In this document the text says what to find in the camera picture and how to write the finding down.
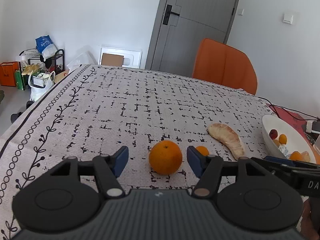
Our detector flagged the black cable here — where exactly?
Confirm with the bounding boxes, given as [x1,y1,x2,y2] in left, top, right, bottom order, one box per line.
[257,96,320,126]

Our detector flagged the brown cardboard piece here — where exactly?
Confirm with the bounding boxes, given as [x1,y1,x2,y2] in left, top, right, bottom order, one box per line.
[101,53,124,67]

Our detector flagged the white plate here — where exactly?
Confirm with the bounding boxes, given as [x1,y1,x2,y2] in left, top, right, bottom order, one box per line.
[262,115,316,164]

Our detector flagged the orange paper bag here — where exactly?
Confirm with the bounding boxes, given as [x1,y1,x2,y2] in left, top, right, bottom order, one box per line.
[0,61,19,87]

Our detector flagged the red orange table mat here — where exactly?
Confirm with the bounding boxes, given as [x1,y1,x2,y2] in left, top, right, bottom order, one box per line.
[267,103,318,145]

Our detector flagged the white plastic bag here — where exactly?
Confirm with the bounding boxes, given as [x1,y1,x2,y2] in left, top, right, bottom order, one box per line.
[28,71,55,102]

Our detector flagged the red plum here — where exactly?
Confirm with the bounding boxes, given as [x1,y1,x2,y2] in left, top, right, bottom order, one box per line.
[269,129,278,140]

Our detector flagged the black metal rack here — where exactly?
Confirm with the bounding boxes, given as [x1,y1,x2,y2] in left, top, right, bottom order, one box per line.
[17,48,66,90]

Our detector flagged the white foam packaging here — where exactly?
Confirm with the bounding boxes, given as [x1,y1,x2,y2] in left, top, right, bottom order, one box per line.
[98,47,142,68]

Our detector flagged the large orange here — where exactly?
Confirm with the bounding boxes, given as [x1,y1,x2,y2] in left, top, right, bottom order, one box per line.
[289,151,303,161]
[149,140,183,176]

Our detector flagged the green brown kiwi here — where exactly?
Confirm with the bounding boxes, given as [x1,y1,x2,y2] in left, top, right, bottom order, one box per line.
[273,139,280,147]

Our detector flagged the grey door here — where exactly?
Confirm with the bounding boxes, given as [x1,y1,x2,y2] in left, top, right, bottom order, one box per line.
[145,0,239,77]

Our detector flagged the small tangerine in plate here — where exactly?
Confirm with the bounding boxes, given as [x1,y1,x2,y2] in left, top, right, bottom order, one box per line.
[278,134,287,145]

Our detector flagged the white light switch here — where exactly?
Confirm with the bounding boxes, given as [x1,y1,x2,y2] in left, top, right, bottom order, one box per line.
[283,13,294,25]

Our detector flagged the peeled pomelo segment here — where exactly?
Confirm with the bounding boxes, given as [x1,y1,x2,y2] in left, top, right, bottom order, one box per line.
[207,123,245,160]

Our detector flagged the person's right hand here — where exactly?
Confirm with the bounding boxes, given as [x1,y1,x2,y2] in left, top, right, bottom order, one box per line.
[299,197,320,240]

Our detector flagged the blue white bag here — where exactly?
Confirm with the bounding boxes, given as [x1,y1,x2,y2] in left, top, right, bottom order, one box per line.
[35,35,57,61]

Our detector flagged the patterned grey tablecloth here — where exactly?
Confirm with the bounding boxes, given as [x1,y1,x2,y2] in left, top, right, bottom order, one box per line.
[0,63,311,240]

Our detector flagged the black slippers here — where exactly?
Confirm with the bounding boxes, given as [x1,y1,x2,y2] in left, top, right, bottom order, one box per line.
[10,101,34,124]

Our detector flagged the orange chair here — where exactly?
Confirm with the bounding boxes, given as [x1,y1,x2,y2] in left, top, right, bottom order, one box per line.
[192,38,258,95]

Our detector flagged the black door handle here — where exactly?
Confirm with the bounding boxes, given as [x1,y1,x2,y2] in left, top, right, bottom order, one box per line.
[162,4,180,25]

